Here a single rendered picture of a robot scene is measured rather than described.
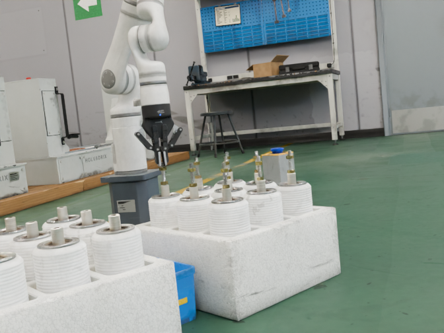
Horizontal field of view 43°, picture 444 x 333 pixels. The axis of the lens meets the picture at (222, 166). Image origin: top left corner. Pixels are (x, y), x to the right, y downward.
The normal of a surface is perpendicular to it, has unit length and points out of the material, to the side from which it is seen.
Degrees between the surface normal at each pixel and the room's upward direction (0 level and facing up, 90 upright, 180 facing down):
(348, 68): 90
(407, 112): 90
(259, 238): 90
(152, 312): 90
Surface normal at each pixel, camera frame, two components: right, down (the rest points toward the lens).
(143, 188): 0.43, 0.09
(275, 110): -0.32, 0.13
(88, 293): 0.65, 0.01
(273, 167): -0.72, 0.14
